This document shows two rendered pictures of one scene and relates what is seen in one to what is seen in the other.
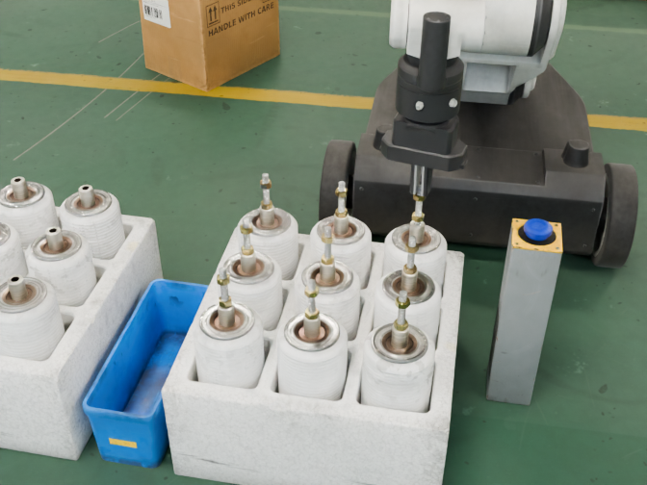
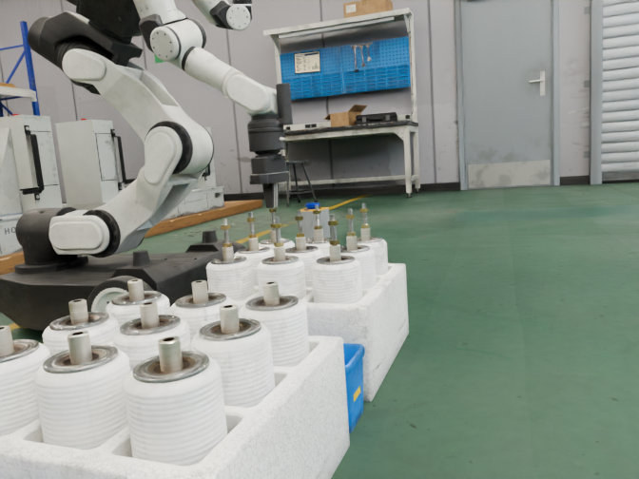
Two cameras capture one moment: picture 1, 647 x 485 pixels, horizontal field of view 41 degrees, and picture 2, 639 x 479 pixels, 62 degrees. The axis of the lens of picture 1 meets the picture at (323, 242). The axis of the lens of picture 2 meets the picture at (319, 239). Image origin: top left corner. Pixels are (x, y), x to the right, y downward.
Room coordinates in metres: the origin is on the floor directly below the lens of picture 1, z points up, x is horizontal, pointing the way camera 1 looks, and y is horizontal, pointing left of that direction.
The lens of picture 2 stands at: (0.72, 1.14, 0.45)
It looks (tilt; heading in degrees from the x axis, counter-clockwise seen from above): 9 degrees down; 280
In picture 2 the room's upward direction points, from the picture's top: 4 degrees counter-clockwise
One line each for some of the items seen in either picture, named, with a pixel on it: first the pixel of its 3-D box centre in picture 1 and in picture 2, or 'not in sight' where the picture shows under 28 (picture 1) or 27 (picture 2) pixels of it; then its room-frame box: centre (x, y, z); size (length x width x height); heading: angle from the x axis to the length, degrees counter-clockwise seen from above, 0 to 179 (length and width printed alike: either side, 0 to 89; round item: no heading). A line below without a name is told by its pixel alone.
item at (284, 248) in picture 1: (269, 267); (233, 302); (1.10, 0.09, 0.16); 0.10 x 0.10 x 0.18
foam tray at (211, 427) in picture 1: (326, 357); (306, 319); (0.96, -0.01, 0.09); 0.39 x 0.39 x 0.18; 80
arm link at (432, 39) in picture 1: (439, 46); (270, 109); (1.04, -0.15, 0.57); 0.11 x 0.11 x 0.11; 85
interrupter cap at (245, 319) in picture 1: (226, 320); (335, 260); (0.87, 0.13, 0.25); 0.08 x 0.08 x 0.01
